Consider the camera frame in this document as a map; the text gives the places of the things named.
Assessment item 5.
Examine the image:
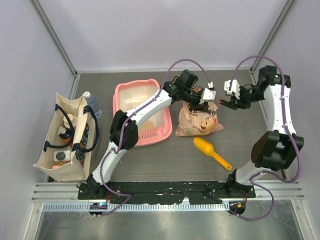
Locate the pink cat litter bag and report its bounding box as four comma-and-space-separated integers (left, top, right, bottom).
175, 101, 224, 137

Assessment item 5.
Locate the yellow plastic scoop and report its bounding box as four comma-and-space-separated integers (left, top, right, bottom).
193, 137, 232, 171

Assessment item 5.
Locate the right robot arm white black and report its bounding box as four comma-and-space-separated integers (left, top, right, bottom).
220, 65, 304, 198

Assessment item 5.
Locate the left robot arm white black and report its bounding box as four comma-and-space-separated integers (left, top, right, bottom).
79, 69, 205, 200

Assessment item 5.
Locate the tan litter pile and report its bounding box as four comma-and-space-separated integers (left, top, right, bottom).
139, 120, 157, 132

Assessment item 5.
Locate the pink litter box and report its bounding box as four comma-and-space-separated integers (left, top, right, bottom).
113, 79, 173, 147

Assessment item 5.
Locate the clear plastic water bottle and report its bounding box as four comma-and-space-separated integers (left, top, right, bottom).
83, 91, 102, 117

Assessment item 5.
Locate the beige wooden item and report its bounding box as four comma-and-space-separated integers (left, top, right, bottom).
63, 113, 78, 129

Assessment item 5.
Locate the dark bottle white pump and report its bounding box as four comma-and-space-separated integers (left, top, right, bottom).
57, 126, 72, 142

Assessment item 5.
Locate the beige canvas tote bag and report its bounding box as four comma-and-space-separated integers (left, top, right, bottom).
33, 94, 100, 182

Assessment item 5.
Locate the white bottle grey cap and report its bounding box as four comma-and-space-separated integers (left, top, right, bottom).
53, 150, 71, 163

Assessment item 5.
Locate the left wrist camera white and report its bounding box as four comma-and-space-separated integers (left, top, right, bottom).
199, 81, 216, 105

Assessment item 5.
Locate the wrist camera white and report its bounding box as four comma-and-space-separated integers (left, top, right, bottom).
199, 81, 216, 105
223, 79, 240, 99

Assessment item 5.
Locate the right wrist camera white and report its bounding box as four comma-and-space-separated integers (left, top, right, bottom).
223, 79, 240, 99

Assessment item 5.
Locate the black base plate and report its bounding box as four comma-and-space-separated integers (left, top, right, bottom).
76, 181, 256, 205

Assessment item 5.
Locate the aluminium rail frame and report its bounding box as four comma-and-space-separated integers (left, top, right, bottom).
31, 180, 304, 212

